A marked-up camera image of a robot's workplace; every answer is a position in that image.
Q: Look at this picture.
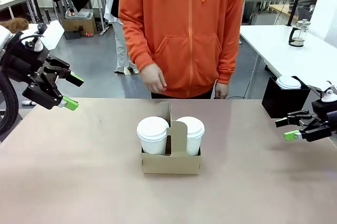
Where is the white paper cup with lid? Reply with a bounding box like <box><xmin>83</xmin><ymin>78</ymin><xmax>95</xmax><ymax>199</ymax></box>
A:
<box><xmin>175</xmin><ymin>116</ymin><xmax>206</xmax><ymax>157</ymax></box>
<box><xmin>136</xmin><ymin>115</ymin><xmax>170</xmax><ymax>155</ymax></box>

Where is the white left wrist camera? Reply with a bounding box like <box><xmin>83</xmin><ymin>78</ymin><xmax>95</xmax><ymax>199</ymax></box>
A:
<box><xmin>24</xmin><ymin>35</ymin><xmax>45</xmax><ymax>52</ymax></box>

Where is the person's left hand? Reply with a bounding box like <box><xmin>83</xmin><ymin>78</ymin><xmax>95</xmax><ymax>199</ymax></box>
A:
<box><xmin>214</xmin><ymin>81</ymin><xmax>230</xmax><ymax>100</ymax></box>

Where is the black corrugated cable hose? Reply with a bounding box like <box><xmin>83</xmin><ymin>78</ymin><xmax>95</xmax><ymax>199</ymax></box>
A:
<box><xmin>0</xmin><ymin>70</ymin><xmax>24</xmax><ymax>137</ymax></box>

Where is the brown furry object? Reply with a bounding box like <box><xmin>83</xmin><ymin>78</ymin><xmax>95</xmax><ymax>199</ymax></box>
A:
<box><xmin>0</xmin><ymin>17</ymin><xmax>30</xmax><ymax>34</ymax></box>

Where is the background person in white trousers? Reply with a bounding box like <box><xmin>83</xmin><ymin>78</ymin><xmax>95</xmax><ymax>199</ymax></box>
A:
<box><xmin>103</xmin><ymin>0</ymin><xmax>140</xmax><ymax>75</ymax></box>

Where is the person's right hand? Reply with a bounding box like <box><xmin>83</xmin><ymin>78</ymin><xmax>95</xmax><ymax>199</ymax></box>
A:
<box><xmin>140</xmin><ymin>63</ymin><xmax>167</xmax><ymax>94</ymax></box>

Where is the grey plastic bin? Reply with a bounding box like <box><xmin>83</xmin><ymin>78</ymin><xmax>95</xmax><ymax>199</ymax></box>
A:
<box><xmin>64</xmin><ymin>7</ymin><xmax>94</xmax><ymax>20</ymax></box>

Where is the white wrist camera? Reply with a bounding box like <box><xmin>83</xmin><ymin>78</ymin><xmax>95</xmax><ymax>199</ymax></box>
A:
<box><xmin>24</xmin><ymin>35</ymin><xmax>45</xmax><ymax>52</ymax></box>
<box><xmin>320</xmin><ymin>81</ymin><xmax>337</xmax><ymax>103</ymax></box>

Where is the stack of white cup lids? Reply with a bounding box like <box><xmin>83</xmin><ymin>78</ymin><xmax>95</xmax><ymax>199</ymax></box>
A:
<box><xmin>275</xmin><ymin>75</ymin><xmax>302</xmax><ymax>91</ymax></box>

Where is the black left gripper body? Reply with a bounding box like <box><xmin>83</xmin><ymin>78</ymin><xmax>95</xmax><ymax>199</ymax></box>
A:
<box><xmin>0</xmin><ymin>48</ymin><xmax>51</xmax><ymax>83</ymax></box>

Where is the person's right forearm orange sleeve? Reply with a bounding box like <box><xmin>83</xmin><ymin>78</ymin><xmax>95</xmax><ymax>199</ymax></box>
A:
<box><xmin>121</xmin><ymin>20</ymin><xmax>157</xmax><ymax>75</ymax></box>

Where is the glass french press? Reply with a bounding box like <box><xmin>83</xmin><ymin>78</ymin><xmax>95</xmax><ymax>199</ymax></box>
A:
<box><xmin>288</xmin><ymin>18</ymin><xmax>310</xmax><ymax>48</ymax></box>

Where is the brown cardboard cup carrier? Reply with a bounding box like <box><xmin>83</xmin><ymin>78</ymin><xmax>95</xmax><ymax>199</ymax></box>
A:
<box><xmin>141</xmin><ymin>101</ymin><xmax>203</xmax><ymax>176</ymax></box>

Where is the brown cardboard box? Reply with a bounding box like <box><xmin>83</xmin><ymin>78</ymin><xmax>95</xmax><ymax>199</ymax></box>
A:
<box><xmin>61</xmin><ymin>13</ymin><xmax>97</xmax><ymax>38</ymax></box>

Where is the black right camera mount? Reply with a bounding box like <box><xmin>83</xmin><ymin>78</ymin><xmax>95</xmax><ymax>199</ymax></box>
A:
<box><xmin>311</xmin><ymin>99</ymin><xmax>337</xmax><ymax>116</ymax></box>

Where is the black open box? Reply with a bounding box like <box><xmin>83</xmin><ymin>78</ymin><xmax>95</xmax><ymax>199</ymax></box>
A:
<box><xmin>261</xmin><ymin>75</ymin><xmax>312</xmax><ymax>120</ymax></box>

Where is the white flat panel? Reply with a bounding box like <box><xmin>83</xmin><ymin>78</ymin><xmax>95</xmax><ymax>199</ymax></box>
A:
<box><xmin>41</xmin><ymin>20</ymin><xmax>65</xmax><ymax>51</ymax></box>

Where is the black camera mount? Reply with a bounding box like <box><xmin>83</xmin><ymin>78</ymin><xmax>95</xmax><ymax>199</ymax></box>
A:
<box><xmin>9</xmin><ymin>31</ymin><xmax>50</xmax><ymax>60</ymax></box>
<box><xmin>311</xmin><ymin>99</ymin><xmax>337</xmax><ymax>116</ymax></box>

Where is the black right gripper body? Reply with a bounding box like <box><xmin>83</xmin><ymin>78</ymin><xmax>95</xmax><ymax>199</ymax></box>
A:
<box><xmin>302</xmin><ymin>118</ymin><xmax>333</xmax><ymax>143</ymax></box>

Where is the grey chair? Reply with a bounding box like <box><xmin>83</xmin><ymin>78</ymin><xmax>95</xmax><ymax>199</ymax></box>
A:
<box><xmin>248</xmin><ymin>11</ymin><xmax>280</xmax><ymax>26</ymax></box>

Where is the person's left forearm orange sleeve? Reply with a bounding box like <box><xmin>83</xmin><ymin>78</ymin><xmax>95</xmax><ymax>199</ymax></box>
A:
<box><xmin>216</xmin><ymin>18</ymin><xmax>243</xmax><ymax>85</ymax></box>

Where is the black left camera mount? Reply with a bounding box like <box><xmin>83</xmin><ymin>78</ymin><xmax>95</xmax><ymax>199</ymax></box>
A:
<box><xmin>9</xmin><ymin>31</ymin><xmax>50</xmax><ymax>60</ymax></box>

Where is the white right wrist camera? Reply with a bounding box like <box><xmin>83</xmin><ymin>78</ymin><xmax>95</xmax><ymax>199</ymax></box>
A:
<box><xmin>320</xmin><ymin>81</ymin><xmax>337</xmax><ymax>103</ymax></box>

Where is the long white table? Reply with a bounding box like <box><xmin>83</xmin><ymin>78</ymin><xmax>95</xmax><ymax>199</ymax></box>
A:
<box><xmin>239</xmin><ymin>24</ymin><xmax>337</xmax><ymax>98</ymax></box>

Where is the person in orange hoodie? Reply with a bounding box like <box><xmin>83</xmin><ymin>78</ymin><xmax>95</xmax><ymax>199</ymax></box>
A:
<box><xmin>118</xmin><ymin>0</ymin><xmax>247</xmax><ymax>100</ymax></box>

